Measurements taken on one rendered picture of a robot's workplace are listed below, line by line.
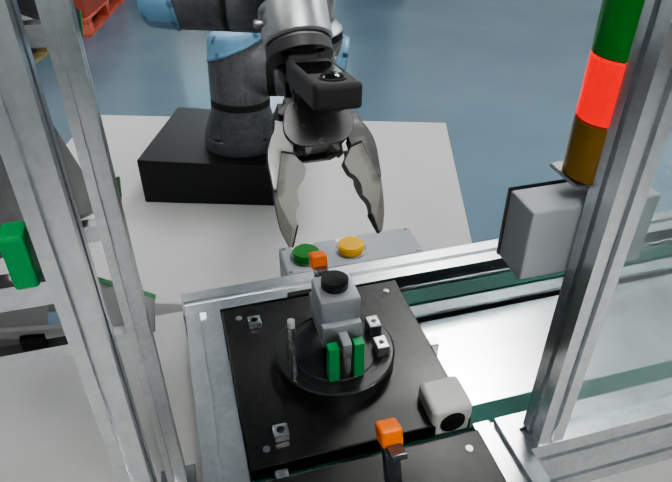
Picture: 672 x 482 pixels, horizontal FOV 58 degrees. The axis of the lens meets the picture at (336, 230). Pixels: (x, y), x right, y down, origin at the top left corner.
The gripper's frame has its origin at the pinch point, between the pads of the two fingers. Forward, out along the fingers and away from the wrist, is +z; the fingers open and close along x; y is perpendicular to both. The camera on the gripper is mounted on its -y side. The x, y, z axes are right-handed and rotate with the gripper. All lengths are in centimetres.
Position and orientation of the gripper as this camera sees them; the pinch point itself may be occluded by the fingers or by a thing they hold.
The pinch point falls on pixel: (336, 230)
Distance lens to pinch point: 60.5
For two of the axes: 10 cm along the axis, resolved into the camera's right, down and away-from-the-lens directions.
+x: -9.6, 1.6, -2.2
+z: 1.8, 9.8, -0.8
